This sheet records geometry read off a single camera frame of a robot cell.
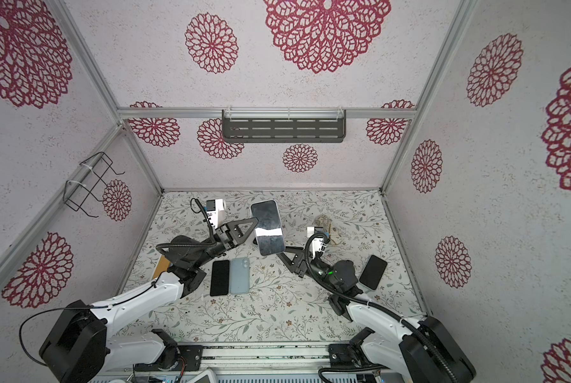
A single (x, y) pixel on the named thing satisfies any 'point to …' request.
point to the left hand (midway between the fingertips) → (259, 224)
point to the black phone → (373, 272)
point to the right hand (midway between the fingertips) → (276, 252)
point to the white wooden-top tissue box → (163, 264)
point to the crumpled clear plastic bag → (323, 220)
